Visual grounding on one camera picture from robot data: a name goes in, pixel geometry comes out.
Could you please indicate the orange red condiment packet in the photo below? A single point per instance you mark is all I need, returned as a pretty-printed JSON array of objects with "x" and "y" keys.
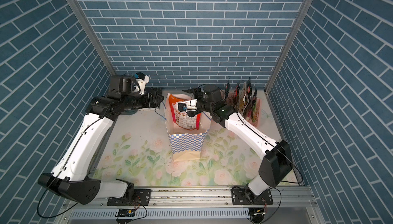
[{"x": 181, "y": 118}]

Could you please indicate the pink perforated plastic basket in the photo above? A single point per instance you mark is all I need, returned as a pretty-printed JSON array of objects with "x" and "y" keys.
[{"x": 257, "y": 113}]

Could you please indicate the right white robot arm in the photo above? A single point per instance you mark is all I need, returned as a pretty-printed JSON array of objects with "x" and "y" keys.
[{"x": 276, "y": 156}]

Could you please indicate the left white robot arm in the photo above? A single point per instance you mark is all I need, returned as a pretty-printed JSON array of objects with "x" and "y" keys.
[{"x": 69, "y": 178}]

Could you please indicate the aluminium mounting rail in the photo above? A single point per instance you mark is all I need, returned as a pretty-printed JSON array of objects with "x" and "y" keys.
[{"x": 200, "y": 205}]

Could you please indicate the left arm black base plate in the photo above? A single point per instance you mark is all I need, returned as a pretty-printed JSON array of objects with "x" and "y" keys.
[{"x": 136, "y": 197}]

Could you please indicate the dark red condiment packet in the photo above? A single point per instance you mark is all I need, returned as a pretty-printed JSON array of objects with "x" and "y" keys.
[{"x": 235, "y": 96}]

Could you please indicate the floral table mat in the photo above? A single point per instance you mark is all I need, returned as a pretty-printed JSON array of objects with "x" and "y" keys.
[{"x": 139, "y": 151}]

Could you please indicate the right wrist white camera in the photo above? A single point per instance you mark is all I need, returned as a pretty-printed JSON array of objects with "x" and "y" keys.
[{"x": 189, "y": 107}]

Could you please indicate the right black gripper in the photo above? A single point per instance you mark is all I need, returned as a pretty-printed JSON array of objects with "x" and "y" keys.
[{"x": 198, "y": 93}]

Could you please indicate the white checkered paper bag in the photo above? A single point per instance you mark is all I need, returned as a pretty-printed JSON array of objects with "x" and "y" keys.
[{"x": 186, "y": 144}]

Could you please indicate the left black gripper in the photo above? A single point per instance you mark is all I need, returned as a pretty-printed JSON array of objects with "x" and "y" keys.
[{"x": 148, "y": 104}]

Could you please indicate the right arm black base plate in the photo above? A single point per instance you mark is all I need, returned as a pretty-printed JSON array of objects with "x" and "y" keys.
[{"x": 242, "y": 196}]

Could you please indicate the green dark condiment packet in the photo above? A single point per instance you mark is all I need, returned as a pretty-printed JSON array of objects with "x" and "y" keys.
[{"x": 249, "y": 101}]

